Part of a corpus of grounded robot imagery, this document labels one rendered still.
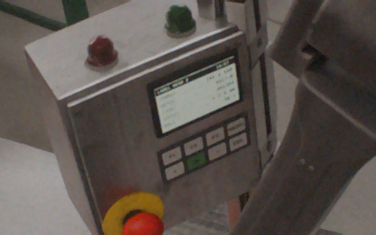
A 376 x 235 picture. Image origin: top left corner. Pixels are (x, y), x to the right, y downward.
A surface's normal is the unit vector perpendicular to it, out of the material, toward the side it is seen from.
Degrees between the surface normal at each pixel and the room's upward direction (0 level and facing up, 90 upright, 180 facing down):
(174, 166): 90
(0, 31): 0
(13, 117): 0
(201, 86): 90
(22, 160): 0
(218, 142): 90
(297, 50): 81
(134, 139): 90
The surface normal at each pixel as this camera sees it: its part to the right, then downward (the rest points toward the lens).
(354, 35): -0.49, 0.29
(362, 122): 0.28, -0.65
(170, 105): 0.46, 0.53
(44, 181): -0.13, -0.75
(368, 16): -0.27, -0.04
